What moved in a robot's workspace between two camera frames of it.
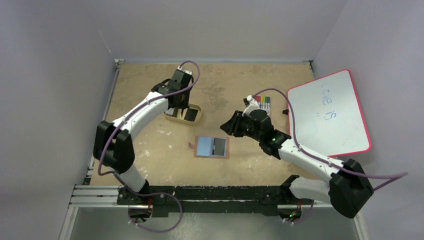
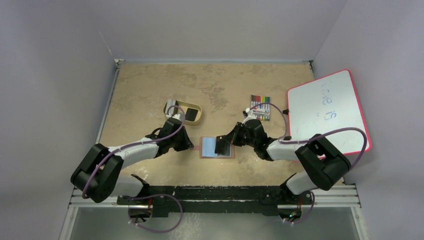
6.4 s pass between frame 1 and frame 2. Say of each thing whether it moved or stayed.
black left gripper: moved
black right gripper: moved
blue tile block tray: moved
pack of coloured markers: stayed
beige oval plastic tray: stayed
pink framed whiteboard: stayed
